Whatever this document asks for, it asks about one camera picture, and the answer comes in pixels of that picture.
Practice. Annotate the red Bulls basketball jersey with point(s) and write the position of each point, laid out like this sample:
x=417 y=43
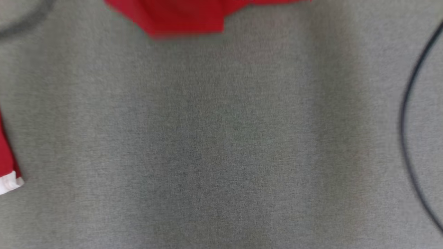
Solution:
x=180 y=17

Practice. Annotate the red garment with white hem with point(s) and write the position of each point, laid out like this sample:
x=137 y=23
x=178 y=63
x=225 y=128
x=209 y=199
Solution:
x=5 y=155

